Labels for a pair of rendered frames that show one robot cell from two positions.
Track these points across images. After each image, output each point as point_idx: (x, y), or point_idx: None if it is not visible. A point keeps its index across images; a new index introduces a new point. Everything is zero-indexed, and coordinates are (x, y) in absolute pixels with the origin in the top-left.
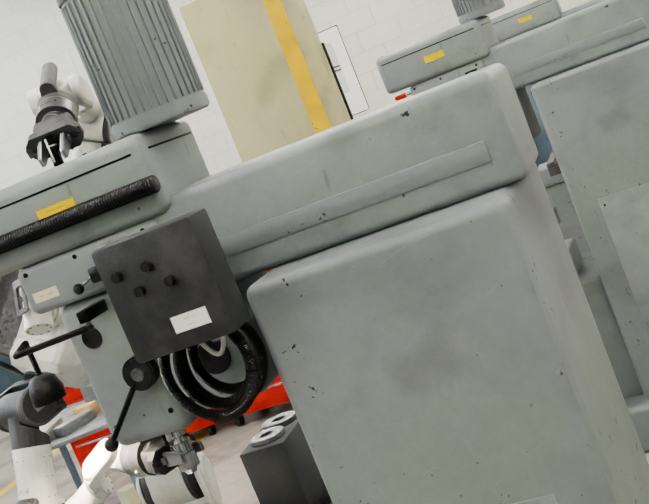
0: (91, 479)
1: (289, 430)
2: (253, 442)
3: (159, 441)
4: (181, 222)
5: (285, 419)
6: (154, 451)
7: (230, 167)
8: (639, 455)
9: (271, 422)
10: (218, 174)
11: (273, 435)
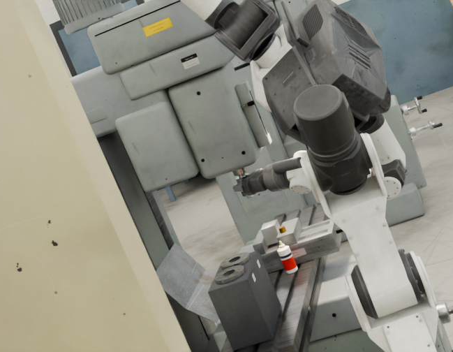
0: None
1: (218, 271)
2: (243, 252)
3: (260, 173)
4: None
5: (221, 272)
6: (257, 169)
7: (88, 72)
8: None
9: (234, 269)
10: (93, 68)
11: (227, 258)
